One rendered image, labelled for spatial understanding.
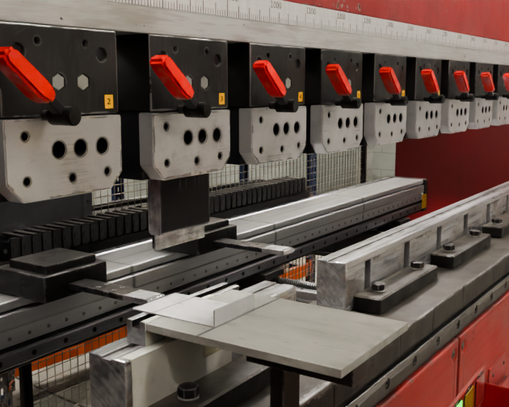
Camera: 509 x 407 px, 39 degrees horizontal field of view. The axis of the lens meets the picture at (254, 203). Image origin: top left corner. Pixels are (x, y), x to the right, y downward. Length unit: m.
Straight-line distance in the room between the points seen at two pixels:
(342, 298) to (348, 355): 0.54
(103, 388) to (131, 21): 0.42
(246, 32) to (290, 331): 0.40
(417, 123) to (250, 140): 0.61
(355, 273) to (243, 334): 0.54
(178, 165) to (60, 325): 0.39
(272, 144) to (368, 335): 0.32
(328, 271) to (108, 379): 0.56
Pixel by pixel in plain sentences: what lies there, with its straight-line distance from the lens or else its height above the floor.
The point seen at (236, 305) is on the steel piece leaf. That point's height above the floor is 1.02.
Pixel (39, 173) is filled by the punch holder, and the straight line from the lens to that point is 0.72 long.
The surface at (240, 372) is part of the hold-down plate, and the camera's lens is 1.00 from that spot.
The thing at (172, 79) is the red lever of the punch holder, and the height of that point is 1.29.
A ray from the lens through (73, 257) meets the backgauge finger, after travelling 1.10.
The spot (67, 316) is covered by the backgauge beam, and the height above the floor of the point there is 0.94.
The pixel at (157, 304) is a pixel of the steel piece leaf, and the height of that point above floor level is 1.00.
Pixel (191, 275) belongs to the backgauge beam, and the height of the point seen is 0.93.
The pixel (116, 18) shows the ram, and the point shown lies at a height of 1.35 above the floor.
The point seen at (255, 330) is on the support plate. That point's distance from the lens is 0.87.
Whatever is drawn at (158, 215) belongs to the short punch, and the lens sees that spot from 0.90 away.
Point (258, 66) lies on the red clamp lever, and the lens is 0.96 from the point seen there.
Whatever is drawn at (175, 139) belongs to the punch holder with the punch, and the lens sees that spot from 0.86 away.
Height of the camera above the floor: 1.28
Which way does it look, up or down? 9 degrees down
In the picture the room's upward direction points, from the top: straight up
